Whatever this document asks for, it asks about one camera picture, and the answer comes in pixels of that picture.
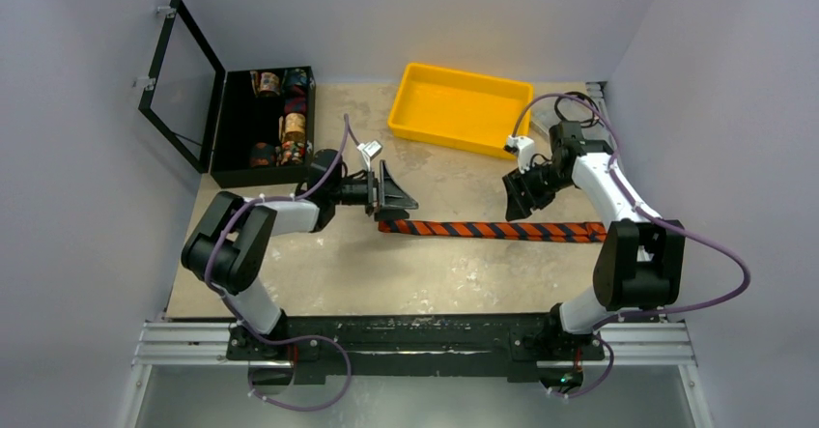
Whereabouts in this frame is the black framed box lid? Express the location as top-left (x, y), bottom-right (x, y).
top-left (138, 0), bottom-right (226, 174)

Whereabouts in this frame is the black tie storage box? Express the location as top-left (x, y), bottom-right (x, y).
top-left (210, 66), bottom-right (316, 188)

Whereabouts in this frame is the rolled tie red navy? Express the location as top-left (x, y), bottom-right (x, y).
top-left (283, 96), bottom-right (308, 116)

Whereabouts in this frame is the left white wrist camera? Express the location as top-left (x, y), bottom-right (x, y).
top-left (356, 140), bottom-right (383, 172)

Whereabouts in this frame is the aluminium rail frame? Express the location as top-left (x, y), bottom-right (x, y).
top-left (118, 81), bottom-right (715, 428)

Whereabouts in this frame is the rolled tie beige patterned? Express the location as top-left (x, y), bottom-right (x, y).
top-left (279, 112), bottom-right (307, 143)

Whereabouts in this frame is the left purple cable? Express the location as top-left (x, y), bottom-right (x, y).
top-left (203, 113), bottom-right (354, 414)

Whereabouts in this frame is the orange navy striped tie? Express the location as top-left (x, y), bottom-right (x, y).
top-left (378, 219), bottom-right (607, 243)

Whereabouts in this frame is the clear plastic parts box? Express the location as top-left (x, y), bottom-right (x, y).
top-left (530, 105), bottom-right (560, 140)

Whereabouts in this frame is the rolled tie colourful floral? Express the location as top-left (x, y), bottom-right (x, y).
top-left (276, 140), bottom-right (307, 166)

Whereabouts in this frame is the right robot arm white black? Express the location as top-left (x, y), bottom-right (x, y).
top-left (502, 122), bottom-right (685, 357)

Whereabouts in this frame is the rolled tie dark red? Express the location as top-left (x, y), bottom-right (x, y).
top-left (249, 142), bottom-right (278, 168)

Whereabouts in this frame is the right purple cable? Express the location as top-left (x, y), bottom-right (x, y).
top-left (510, 93), bottom-right (752, 401)

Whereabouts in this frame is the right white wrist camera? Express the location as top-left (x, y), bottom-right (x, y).
top-left (503, 135), bottom-right (536, 174)

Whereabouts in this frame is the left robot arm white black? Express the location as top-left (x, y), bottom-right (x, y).
top-left (181, 149), bottom-right (419, 359)

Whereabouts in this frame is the rolled tie orange floral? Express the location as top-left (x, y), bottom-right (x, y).
top-left (250, 71), bottom-right (281, 98)

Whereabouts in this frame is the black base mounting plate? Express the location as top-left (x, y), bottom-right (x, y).
top-left (226, 312), bottom-right (605, 388)

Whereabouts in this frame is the purple cable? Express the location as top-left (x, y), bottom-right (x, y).
top-left (203, 113), bottom-right (354, 414)
top-left (510, 93), bottom-right (752, 401)

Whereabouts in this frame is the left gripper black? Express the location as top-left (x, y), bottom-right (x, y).
top-left (329, 160), bottom-right (416, 221)

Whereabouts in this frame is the rolled tie dark blue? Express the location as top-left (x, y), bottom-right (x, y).
top-left (281, 68), bottom-right (310, 98)

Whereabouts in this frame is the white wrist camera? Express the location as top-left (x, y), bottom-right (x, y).
top-left (503, 135), bottom-right (536, 174)
top-left (356, 140), bottom-right (383, 172)

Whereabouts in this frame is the yellow plastic tray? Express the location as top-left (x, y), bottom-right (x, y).
top-left (387, 63), bottom-right (535, 160)

